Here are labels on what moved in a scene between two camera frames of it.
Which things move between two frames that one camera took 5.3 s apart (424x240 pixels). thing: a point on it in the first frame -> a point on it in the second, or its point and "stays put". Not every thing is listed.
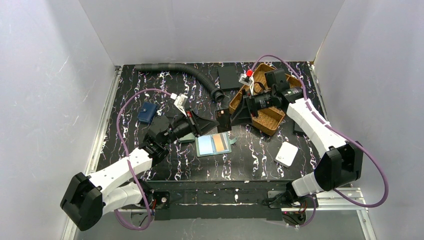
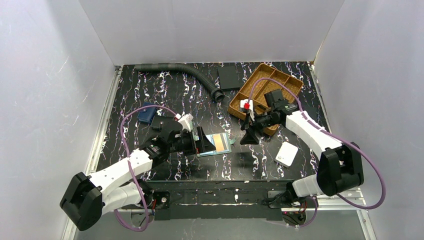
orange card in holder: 218,142 stays put
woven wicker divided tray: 260,95 stays put
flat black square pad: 228,77 stays put
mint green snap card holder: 215,144 stays put
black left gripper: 194,122 -> 193,141
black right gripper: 247,106 -> 251,123
